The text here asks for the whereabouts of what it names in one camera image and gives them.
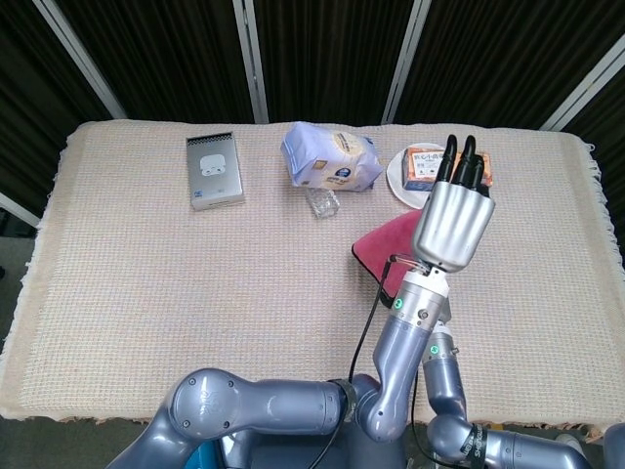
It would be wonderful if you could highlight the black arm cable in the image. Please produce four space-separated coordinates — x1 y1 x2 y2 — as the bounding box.
300 251 426 469
408 373 443 469

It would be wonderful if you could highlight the blue orange cookie box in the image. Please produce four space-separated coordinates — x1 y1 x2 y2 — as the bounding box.
400 146 493 192

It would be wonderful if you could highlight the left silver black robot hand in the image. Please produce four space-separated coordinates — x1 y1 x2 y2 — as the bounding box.
412 134 497 274

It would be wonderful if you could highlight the lavender snack bag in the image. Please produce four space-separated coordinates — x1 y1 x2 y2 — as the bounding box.
279 121 384 192

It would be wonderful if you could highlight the beige woven tablecloth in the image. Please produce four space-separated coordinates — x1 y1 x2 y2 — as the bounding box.
0 119 625 431

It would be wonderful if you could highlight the white plate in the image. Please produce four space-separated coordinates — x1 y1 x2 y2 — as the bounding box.
386 142 446 212

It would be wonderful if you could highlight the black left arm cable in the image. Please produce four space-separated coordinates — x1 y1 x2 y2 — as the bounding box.
300 251 426 469

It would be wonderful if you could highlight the pink and black cloth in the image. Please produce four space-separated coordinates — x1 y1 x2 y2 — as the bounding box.
351 209 426 309

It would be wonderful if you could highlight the white screen frame post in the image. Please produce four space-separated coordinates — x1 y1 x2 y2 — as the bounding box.
381 0 432 124
232 0 271 124
32 0 127 121
0 192 40 229
539 33 625 132

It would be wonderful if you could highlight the bright blue base part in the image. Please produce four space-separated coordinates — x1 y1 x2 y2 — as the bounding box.
185 442 221 469

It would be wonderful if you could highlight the dark blue robot torso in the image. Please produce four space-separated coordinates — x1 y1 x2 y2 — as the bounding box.
219 430 406 469

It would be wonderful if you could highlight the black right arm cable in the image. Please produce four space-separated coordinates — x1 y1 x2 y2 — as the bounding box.
408 373 443 469

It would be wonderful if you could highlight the silver earbuds box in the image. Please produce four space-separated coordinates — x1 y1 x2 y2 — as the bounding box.
185 131 245 212

